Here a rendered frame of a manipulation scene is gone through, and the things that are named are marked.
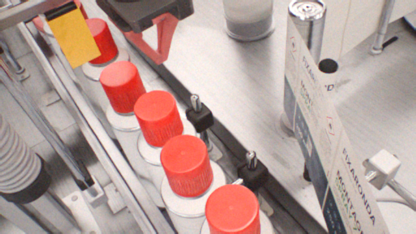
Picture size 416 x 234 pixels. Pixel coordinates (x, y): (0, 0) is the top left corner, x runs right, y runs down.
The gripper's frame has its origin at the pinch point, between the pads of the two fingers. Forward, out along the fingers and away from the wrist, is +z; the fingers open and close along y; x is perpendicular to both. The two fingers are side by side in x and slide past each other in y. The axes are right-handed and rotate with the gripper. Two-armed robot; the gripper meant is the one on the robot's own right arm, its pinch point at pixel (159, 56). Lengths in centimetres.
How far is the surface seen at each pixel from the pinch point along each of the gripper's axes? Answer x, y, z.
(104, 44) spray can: 5.4, -1.3, -5.8
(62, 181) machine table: 18.2, 7.4, 18.0
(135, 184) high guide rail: 10.1, -9.5, 5.1
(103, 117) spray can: 8.7, 4.2, 7.9
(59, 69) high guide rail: 9.9, 13.6, 4.9
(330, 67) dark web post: -7.9, -17.7, -5.0
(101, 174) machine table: 13.0, 4.4, 18.1
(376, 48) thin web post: -31.0, -7.9, 13.2
